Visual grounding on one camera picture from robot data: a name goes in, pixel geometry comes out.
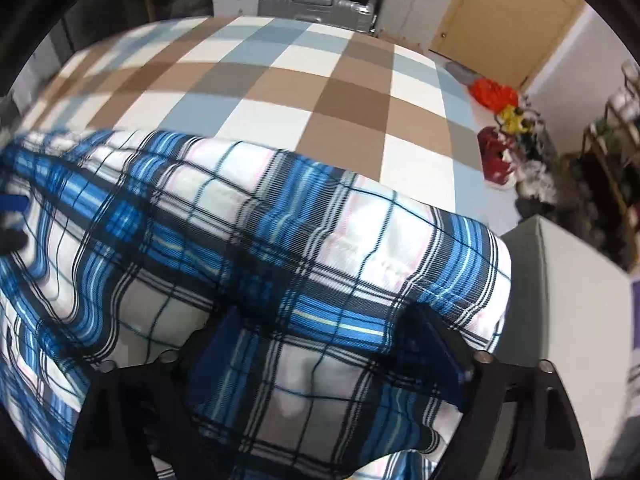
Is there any blue plaid shirt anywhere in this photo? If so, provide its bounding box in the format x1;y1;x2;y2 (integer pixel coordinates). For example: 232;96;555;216
0;129;513;480

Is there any yellow toy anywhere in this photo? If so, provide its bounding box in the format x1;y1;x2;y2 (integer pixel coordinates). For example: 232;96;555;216
495;105;531;133

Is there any wooden shoe rack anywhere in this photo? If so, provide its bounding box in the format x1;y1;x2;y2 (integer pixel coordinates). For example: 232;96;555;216
580;60;640;261

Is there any silver upright suitcase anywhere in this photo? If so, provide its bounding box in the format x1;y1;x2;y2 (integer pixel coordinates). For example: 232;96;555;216
372;0;468;48

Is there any silver flat suitcase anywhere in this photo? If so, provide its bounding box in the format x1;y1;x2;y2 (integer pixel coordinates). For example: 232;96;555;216
257;0;376;31

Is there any bed with checkered sheet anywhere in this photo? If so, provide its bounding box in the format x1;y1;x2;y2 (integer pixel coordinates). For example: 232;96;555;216
15;14;483;221

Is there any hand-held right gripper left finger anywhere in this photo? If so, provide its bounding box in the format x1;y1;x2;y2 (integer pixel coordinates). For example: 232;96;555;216
65;310;242;480

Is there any orange plastic bag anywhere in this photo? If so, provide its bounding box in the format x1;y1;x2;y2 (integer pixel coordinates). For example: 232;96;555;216
470;77;518;111

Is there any grey cabinet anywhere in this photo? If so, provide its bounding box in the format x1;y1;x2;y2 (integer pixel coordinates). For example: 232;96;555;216
500;214;636;480

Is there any red shoe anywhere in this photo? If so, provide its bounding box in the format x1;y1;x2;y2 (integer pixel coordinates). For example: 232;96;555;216
477;126;518;188

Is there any wooden door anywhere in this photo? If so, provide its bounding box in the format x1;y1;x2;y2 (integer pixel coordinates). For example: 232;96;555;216
430;0;586;88

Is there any patterned floor mat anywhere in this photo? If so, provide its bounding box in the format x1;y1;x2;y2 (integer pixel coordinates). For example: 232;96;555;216
515;150;601;241

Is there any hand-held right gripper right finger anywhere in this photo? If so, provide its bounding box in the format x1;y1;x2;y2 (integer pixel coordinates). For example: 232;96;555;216
400;305;591;480

